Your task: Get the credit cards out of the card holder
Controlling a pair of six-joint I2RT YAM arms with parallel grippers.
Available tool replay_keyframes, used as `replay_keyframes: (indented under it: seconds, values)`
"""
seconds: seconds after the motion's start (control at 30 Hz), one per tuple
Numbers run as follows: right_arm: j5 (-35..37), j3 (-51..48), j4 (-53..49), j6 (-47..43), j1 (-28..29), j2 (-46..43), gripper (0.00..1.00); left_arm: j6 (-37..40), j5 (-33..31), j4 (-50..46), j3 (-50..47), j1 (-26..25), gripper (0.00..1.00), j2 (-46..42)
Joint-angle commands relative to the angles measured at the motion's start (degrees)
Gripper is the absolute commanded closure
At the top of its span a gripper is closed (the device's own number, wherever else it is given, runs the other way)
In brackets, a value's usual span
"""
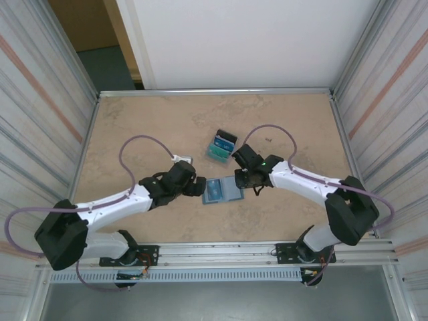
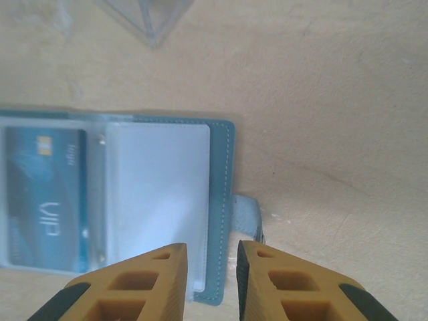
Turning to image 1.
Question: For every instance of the blue card in stand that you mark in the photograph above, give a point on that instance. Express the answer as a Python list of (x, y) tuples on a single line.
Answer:
[(224, 145)]

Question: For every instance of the clear acrylic card stand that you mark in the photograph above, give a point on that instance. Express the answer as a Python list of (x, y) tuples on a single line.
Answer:
[(217, 162)]

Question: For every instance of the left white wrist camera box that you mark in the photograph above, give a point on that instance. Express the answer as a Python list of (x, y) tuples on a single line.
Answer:
[(183, 159)]

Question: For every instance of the tan wooden door jamb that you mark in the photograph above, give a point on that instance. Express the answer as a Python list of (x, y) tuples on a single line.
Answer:
[(121, 33)]

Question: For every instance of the black card in stand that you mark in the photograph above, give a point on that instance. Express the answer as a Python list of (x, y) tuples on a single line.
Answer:
[(229, 136)]

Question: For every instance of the blue card holder wallet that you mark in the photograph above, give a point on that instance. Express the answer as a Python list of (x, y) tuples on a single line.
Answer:
[(232, 192)]

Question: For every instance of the blue credit card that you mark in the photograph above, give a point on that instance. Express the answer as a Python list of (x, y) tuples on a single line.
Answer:
[(214, 190)]

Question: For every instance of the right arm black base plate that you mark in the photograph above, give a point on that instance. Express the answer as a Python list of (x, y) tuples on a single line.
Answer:
[(284, 254)]

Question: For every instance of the aluminium upright post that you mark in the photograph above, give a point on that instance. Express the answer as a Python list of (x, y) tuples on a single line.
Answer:
[(361, 43), (65, 43)]

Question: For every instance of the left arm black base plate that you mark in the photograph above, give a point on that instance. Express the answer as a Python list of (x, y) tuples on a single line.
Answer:
[(152, 255)]

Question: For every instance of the green circuit board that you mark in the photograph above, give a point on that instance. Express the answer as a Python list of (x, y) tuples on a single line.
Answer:
[(130, 276)]

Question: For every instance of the aluminium table side rail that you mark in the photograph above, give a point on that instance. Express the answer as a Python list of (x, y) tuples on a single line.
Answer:
[(343, 133), (88, 133)]

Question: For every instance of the aluminium table edge rail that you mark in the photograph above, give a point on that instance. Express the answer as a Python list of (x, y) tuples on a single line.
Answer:
[(217, 91)]

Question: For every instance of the green card in stand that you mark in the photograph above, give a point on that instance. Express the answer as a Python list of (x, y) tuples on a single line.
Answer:
[(219, 154)]

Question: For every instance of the long aluminium mounting rail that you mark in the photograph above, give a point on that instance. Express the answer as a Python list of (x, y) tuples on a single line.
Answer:
[(217, 250)]

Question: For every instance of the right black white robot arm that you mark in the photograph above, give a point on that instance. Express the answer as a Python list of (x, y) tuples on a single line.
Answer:
[(301, 177)]

